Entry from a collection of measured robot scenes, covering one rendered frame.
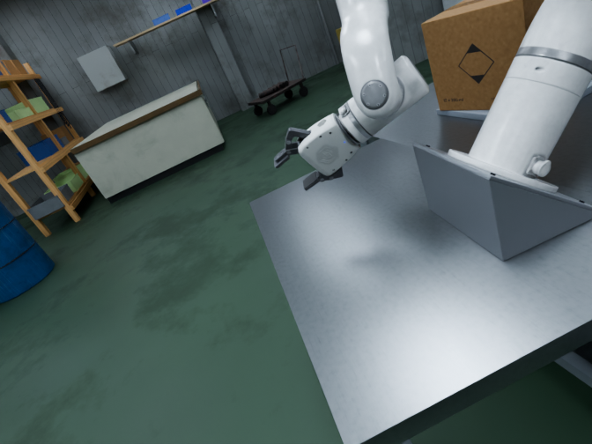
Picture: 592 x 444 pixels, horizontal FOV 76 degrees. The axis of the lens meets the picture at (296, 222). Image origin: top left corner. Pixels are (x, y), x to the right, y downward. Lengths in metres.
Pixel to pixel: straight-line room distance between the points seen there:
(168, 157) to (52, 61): 3.69
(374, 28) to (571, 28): 0.29
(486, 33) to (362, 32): 0.54
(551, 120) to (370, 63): 0.30
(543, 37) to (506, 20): 0.40
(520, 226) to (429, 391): 0.30
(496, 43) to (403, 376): 0.88
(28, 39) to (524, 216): 8.79
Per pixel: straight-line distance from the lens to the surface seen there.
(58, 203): 6.30
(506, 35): 1.16
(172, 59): 8.58
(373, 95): 0.67
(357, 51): 0.69
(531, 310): 0.63
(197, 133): 5.87
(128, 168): 6.06
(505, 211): 0.66
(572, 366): 1.35
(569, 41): 0.75
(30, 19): 9.02
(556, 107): 0.74
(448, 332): 0.61
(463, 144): 1.13
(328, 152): 0.78
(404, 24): 6.16
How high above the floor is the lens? 1.29
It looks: 27 degrees down
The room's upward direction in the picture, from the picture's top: 25 degrees counter-clockwise
